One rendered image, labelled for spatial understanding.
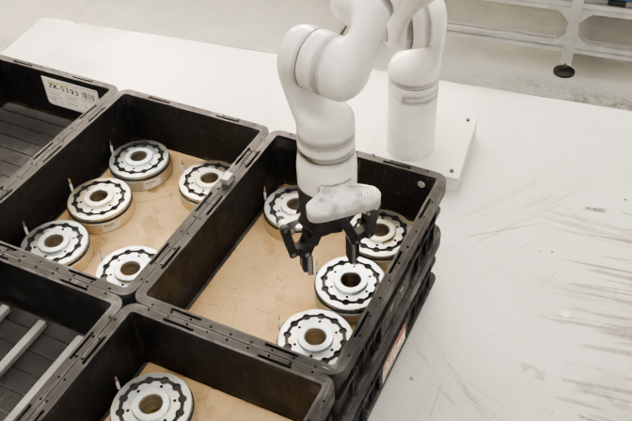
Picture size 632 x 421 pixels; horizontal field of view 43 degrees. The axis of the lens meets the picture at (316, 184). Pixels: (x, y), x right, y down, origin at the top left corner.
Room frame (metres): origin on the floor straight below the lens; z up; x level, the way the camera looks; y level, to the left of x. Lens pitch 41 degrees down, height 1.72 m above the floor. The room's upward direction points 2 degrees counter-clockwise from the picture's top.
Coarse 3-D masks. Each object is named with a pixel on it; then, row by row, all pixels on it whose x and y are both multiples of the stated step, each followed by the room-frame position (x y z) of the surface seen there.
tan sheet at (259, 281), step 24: (264, 240) 0.89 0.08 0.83; (336, 240) 0.88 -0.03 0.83; (240, 264) 0.84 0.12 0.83; (264, 264) 0.84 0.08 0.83; (288, 264) 0.84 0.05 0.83; (216, 288) 0.79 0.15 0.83; (240, 288) 0.79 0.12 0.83; (264, 288) 0.79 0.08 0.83; (288, 288) 0.79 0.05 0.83; (312, 288) 0.79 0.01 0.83; (192, 312) 0.75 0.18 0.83; (216, 312) 0.75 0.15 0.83; (240, 312) 0.75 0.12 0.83; (264, 312) 0.75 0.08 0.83; (288, 312) 0.74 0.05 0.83; (264, 336) 0.70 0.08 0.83
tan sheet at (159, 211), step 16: (176, 160) 1.10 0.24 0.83; (192, 160) 1.10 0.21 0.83; (176, 176) 1.05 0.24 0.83; (144, 192) 1.02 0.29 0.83; (160, 192) 1.01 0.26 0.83; (176, 192) 1.01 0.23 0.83; (144, 208) 0.98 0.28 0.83; (160, 208) 0.98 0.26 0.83; (176, 208) 0.97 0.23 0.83; (128, 224) 0.94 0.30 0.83; (144, 224) 0.94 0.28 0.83; (160, 224) 0.94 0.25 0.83; (176, 224) 0.94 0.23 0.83; (96, 240) 0.91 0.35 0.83; (112, 240) 0.91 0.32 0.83; (128, 240) 0.90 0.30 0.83; (144, 240) 0.90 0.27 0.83; (160, 240) 0.90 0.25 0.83; (96, 256) 0.87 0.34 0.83
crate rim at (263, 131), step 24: (120, 96) 1.16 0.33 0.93; (144, 96) 1.15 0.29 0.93; (96, 120) 1.09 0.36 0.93; (216, 120) 1.08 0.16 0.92; (240, 120) 1.07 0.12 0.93; (216, 192) 0.90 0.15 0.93; (192, 216) 0.84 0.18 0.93; (168, 240) 0.80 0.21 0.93; (48, 264) 0.76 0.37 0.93; (120, 288) 0.71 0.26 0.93
